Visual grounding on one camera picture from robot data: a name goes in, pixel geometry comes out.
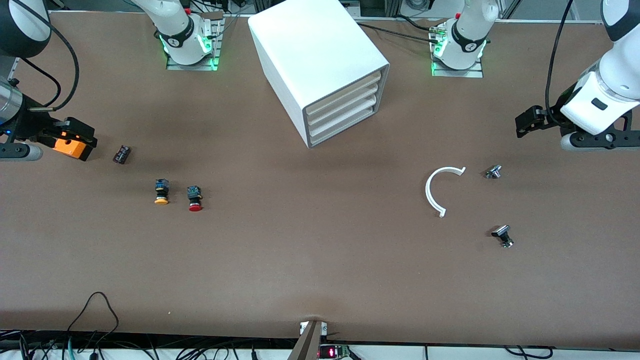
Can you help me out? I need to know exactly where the white plastic bin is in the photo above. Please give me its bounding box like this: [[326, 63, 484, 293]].
[[308, 101, 384, 147]]

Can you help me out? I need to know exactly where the yellow mushroom push button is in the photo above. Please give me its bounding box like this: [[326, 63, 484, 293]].
[[153, 178, 171, 206]]

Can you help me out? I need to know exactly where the red mushroom push button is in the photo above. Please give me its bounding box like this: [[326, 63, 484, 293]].
[[186, 185, 204, 213]]

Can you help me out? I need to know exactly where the white curved plastic arc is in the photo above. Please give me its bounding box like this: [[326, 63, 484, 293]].
[[425, 166, 467, 219]]

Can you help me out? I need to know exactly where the red digit display module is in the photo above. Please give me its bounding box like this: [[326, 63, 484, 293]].
[[319, 344, 351, 360]]

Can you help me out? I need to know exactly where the orange button enclosure box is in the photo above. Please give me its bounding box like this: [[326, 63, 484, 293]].
[[52, 136, 99, 162]]

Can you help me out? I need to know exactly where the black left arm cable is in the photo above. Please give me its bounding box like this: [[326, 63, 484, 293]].
[[545, 0, 576, 128]]

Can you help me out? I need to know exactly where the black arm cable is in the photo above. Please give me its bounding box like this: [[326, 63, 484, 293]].
[[545, 0, 576, 128], [10, 15, 81, 112]]

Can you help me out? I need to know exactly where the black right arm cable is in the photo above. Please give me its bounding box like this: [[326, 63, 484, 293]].
[[10, 15, 81, 112]]

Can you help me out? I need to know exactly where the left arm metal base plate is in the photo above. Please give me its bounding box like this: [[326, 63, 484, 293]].
[[431, 22, 485, 78]]

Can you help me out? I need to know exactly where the black silver selector switch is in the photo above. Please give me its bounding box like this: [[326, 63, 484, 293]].
[[491, 225, 515, 249]]

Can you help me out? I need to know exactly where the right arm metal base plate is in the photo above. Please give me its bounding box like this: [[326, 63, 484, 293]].
[[166, 12, 222, 71]]

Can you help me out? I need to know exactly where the black looped cable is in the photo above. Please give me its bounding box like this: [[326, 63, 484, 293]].
[[67, 292, 120, 341]]

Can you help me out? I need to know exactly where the black cable on table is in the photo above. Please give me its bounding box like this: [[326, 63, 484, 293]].
[[357, 22, 446, 44]]

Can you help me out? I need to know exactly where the tangled black cable bundle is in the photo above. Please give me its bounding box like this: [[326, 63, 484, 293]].
[[0, 330, 301, 360]]

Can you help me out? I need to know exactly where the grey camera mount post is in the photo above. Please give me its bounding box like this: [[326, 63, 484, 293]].
[[287, 320, 328, 360]]

